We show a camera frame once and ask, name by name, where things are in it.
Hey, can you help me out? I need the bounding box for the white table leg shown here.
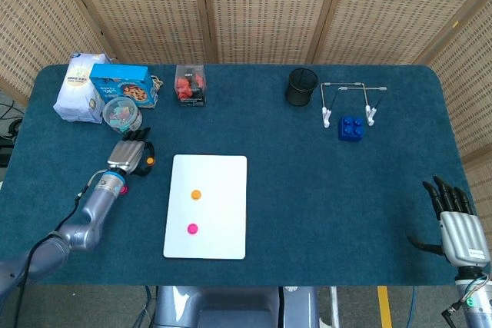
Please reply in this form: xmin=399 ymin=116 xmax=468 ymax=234
xmin=329 ymin=286 xmax=341 ymax=328

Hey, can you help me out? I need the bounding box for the white magnetic board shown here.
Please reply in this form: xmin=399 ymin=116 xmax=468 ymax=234
xmin=162 ymin=154 xmax=248 ymax=260

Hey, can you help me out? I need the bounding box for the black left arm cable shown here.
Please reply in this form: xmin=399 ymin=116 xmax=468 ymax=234
xmin=13 ymin=230 xmax=62 ymax=328

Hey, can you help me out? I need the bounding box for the blue floor cable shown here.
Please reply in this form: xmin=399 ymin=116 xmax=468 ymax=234
xmin=408 ymin=286 xmax=420 ymax=328

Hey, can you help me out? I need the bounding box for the blue building block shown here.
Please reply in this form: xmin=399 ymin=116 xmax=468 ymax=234
xmin=337 ymin=115 xmax=365 ymax=141

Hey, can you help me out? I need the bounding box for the clear jar of clips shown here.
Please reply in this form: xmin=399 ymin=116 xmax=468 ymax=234
xmin=101 ymin=96 xmax=144 ymax=135

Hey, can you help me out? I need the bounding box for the metal wire book stand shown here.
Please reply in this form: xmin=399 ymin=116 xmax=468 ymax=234
xmin=319 ymin=81 xmax=387 ymax=129

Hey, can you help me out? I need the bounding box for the black floor cable bundle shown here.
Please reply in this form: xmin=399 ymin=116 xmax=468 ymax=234
xmin=0 ymin=99 xmax=25 ymax=167

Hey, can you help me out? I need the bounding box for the blue felt table cover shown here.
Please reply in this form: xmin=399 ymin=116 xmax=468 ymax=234
xmin=0 ymin=63 xmax=474 ymax=287

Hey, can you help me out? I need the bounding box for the pale paper flour bag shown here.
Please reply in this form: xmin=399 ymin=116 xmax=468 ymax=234
xmin=52 ymin=51 xmax=112 ymax=124

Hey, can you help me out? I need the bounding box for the grey robot torso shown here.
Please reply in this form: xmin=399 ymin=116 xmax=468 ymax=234
xmin=153 ymin=285 xmax=320 ymax=328

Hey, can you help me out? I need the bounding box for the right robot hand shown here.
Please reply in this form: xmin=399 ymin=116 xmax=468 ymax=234
xmin=407 ymin=176 xmax=492 ymax=267

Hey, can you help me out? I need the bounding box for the black mesh pen cup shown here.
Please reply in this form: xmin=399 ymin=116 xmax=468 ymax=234
xmin=284 ymin=68 xmax=320 ymax=108

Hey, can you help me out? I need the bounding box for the clear coffee capsule box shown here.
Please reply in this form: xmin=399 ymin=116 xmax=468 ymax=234
xmin=174 ymin=65 xmax=208 ymax=108

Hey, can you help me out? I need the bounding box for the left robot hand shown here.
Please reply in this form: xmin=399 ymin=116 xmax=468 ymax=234
xmin=106 ymin=127 xmax=156 ymax=177

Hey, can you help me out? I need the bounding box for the blue cookie box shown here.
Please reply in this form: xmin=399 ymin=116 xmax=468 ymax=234
xmin=89 ymin=63 xmax=158 ymax=109

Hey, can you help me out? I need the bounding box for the woven bamboo folding screen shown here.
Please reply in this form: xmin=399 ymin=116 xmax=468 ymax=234
xmin=0 ymin=0 xmax=492 ymax=206

